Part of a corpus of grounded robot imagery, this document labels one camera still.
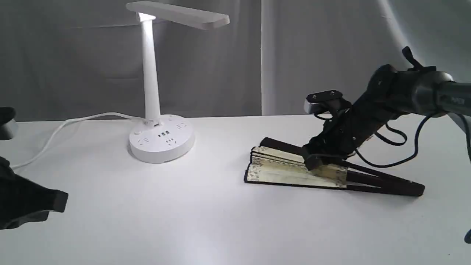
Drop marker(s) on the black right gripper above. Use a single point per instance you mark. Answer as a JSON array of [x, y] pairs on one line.
[[346, 131]]

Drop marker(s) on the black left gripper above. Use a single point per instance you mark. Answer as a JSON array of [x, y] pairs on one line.
[[23, 201]]

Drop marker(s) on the paper folding fan dark ribs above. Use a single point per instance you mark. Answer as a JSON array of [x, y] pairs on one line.
[[277, 163]]

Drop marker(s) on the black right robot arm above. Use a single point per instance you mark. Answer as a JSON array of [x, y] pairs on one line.
[[390, 94]]

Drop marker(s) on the white desk lamp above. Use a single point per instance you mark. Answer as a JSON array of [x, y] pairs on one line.
[[164, 137]]

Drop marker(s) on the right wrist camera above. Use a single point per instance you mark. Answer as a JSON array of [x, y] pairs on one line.
[[327, 101]]

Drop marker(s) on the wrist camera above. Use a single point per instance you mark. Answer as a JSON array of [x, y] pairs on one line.
[[8, 125], [327, 101]]

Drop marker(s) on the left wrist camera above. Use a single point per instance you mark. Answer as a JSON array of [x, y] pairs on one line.
[[8, 125]]

